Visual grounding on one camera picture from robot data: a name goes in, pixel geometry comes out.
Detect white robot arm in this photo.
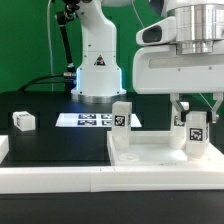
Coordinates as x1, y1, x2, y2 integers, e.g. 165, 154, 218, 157
73, 0, 224, 122

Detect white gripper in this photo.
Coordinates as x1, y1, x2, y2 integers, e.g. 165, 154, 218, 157
132, 16, 224, 123

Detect black cable bundle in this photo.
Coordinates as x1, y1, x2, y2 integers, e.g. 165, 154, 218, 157
18, 73, 77, 93

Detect white sheet with AprilTags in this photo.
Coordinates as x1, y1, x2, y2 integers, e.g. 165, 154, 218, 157
55, 112, 143, 129

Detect white square tabletop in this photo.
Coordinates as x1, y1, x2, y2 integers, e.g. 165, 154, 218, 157
107, 131, 224, 166

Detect white thin cable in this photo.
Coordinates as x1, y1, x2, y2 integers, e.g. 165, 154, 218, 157
46, 0, 56, 92

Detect white U-shaped fence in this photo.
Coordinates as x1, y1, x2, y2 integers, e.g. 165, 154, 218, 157
0, 133, 224, 195

